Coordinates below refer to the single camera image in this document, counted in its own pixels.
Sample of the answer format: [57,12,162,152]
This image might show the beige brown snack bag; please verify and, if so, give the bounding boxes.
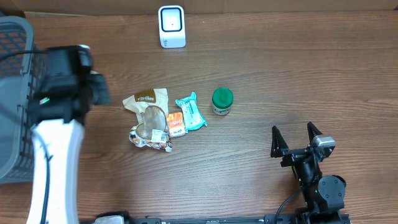
[123,88,172,152]

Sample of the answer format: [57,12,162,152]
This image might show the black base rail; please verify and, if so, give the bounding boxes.
[132,213,352,224]

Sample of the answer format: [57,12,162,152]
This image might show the grey plastic mesh basket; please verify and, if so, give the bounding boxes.
[1,16,48,184]

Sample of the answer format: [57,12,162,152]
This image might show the white barcode scanner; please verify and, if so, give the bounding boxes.
[158,5,186,49]

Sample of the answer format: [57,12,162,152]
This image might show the teal wet wipes pack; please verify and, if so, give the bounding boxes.
[175,91,208,133]

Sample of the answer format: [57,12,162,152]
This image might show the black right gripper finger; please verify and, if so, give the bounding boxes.
[271,126,289,158]
[307,121,323,145]

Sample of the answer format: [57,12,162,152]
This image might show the green lid seasoning jar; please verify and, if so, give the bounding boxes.
[211,87,234,116]

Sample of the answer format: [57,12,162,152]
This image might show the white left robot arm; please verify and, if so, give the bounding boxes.
[27,71,111,223]

